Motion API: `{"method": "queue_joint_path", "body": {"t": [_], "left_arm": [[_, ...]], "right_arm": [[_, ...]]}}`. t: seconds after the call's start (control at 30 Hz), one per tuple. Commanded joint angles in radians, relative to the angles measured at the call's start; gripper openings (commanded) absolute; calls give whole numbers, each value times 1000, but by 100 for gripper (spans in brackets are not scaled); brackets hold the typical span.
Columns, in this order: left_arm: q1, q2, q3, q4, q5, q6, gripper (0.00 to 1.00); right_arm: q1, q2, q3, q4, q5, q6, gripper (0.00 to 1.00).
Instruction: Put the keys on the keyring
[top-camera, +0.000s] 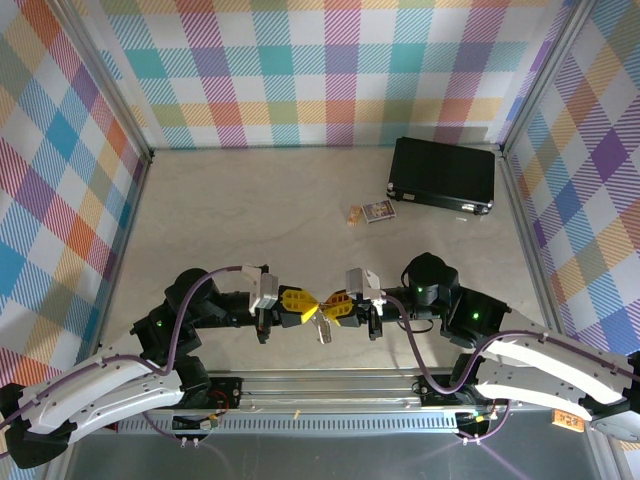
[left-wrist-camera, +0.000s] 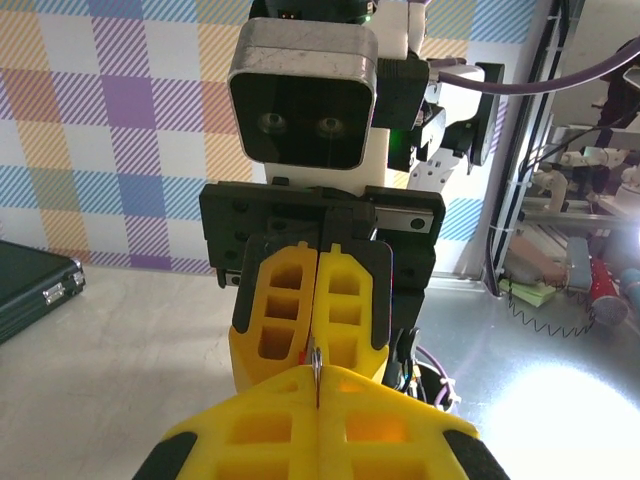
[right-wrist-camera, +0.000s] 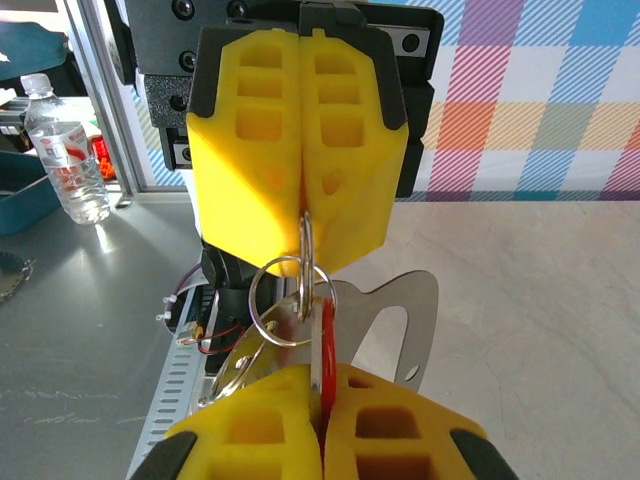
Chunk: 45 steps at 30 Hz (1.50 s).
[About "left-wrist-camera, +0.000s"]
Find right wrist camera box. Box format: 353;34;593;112
228;0;427;197

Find grey blue block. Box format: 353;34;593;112
564;236;594;296

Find green sticky note pad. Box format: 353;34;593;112
498;277;557;307

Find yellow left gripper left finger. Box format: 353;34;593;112
132;364;321;480

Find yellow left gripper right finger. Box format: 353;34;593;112
318;364;511;480

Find red dotted tube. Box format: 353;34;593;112
587;255;626;301

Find black hard case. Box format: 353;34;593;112
0;238;87;346

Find aluminium frame post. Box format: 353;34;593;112
479;0;557;297

